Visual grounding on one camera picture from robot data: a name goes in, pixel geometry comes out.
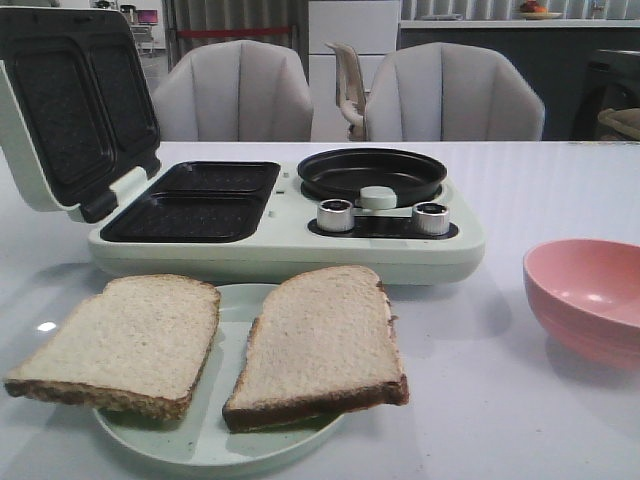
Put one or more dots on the white bread slice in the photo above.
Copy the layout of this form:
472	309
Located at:
138	346
323	344

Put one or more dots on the pink plastic bowl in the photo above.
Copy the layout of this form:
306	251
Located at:
585	294

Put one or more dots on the mint green sandwich maker lid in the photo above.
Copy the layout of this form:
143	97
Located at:
76	113

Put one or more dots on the mint green breakfast maker base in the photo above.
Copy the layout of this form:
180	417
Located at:
234	222

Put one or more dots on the left silver control knob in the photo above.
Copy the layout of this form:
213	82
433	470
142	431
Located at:
335	215

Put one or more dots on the silver control knob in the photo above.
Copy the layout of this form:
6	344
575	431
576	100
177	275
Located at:
430	218
335	215

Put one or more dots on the black round frying pan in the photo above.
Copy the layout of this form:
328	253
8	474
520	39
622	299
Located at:
342	173

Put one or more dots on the right silver control knob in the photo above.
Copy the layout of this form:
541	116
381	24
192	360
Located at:
430	218

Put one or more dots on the beige office chair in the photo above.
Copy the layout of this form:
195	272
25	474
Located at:
351	96

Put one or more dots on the left grey upholstered chair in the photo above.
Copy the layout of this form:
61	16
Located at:
244	90

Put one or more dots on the grey upholstered chair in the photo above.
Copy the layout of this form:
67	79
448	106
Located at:
451	92
244	90

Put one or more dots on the right grey upholstered chair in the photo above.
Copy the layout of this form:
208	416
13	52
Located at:
451	92

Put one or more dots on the white cabinet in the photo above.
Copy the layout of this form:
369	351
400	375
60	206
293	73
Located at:
371	28

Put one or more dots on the mint green round plate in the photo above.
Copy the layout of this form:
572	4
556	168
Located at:
201	442

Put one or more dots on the grey pleated curtain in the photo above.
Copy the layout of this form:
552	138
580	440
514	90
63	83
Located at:
190	24

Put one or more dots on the dark counter with white top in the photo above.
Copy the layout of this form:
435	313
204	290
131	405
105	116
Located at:
552	55

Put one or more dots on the fruit plate on counter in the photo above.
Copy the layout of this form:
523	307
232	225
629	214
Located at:
534	10

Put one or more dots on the dark appliance at right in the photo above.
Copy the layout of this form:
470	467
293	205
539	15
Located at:
611	81

